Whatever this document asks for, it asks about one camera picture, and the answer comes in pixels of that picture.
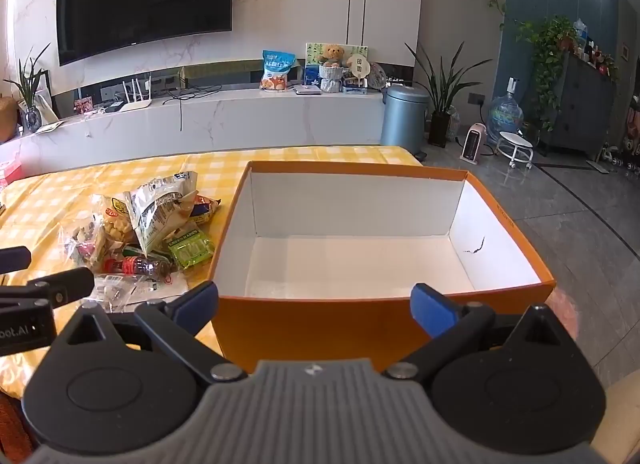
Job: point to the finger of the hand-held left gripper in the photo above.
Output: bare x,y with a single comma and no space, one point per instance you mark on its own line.
60,286
12,260

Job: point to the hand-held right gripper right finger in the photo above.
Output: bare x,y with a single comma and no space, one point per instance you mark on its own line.
430,309

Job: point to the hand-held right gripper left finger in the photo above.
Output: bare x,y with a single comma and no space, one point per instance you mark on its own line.
200,301

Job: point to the clear packet of pink candies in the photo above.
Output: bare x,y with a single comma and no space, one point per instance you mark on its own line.
85,244

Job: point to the green raisin packet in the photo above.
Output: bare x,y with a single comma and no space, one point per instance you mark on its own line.
191,248

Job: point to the clear packet of white balls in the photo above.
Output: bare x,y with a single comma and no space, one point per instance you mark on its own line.
135,289

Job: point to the cola bottle shaped candy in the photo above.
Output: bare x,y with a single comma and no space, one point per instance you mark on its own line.
135,265

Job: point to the clear packet of yellow puffs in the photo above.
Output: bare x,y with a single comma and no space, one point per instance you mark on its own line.
115,224

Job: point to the orange cardboard box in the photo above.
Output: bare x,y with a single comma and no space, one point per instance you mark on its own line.
350,264

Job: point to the large white snack bag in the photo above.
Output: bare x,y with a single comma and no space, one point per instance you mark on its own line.
157,209

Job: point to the pink storage box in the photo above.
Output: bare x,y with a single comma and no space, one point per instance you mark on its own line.
11,171

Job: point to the yellow checkered tablecloth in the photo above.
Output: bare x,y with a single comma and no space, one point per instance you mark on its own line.
100,184

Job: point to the beige envelope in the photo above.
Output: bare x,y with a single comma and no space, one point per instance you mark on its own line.
50,127

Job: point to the gold acorn vase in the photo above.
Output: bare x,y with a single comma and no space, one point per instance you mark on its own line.
7,119

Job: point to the plant in glass vase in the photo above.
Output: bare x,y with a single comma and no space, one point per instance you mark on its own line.
31,94

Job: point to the pink photo card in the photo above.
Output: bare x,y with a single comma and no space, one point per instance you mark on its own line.
83,106

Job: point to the small black box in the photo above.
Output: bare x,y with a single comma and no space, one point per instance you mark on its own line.
112,106

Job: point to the white round stool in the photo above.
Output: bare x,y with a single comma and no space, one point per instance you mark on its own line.
515,140

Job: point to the white marble television console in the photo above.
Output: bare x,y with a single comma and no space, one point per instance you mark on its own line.
250,119

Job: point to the blue-grey trash can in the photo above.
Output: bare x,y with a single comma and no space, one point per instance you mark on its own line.
404,119

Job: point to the white router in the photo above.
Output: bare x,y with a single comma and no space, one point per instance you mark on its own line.
137,104

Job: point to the blue water jug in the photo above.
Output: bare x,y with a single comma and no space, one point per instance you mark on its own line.
505,116

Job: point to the long-leaved potted plant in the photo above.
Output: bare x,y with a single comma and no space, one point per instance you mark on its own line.
440,94

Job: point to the silver laptop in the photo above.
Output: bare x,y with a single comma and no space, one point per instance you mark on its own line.
307,90

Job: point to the decorative plate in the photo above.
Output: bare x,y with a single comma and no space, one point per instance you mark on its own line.
378,76

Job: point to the blue snack bag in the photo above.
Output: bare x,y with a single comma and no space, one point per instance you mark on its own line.
277,69

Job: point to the round paper fan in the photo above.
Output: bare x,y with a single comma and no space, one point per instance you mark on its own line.
359,66

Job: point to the grey cabinet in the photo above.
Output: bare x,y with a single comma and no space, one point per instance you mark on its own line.
585,104

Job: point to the green painting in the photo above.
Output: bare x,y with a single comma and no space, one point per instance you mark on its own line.
357,51

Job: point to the brown teddy bear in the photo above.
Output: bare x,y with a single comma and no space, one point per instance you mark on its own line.
332,55

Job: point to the bushy green plant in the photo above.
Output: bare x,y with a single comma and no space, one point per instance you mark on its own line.
547,54

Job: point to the white picture frame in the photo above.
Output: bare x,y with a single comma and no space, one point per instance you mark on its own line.
47,106

